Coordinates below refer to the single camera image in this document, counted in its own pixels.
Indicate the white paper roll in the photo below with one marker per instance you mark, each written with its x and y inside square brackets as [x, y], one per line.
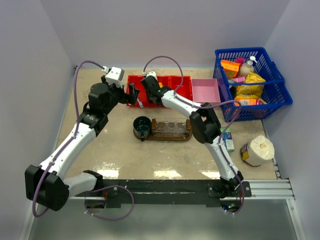
[258, 151]

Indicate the green blue carton box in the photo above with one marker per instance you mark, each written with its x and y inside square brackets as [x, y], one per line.
[228, 140]

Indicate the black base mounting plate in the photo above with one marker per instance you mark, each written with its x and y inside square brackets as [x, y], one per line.
[207, 192]

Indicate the pink small package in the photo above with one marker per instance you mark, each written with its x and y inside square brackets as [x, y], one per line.
[240, 60]

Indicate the red bin middle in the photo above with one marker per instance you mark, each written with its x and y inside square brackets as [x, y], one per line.
[165, 82]

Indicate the yellow chips bag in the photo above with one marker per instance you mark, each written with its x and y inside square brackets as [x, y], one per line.
[252, 86]

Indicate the dark green mug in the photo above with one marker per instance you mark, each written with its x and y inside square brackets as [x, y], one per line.
[142, 126]

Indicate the blue plastic basket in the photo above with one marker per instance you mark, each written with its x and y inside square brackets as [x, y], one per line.
[275, 93]

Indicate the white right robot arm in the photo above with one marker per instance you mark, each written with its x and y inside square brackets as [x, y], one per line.
[205, 126]

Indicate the clear acrylic toothbrush holder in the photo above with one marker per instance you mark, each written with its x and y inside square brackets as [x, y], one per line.
[171, 127]

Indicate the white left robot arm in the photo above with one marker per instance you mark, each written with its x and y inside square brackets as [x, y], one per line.
[46, 184]

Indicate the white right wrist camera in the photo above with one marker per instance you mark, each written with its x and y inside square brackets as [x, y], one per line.
[150, 73]

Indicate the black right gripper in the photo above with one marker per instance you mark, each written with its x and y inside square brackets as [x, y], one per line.
[149, 100]

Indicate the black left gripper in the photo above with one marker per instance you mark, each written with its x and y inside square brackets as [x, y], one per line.
[129, 98]

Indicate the pink drawer box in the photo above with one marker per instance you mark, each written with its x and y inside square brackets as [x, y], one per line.
[205, 90]

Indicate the oval wooden tray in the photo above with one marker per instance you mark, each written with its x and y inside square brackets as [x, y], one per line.
[170, 139]

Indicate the orange snack box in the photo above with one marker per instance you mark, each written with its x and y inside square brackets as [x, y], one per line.
[230, 68]

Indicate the red bin left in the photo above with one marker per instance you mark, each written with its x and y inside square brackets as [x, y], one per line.
[142, 96]

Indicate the beige pump soap bottle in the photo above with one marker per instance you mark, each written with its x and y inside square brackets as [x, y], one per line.
[247, 67]

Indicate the orange box lower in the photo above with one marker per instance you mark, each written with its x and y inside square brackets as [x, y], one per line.
[246, 101]

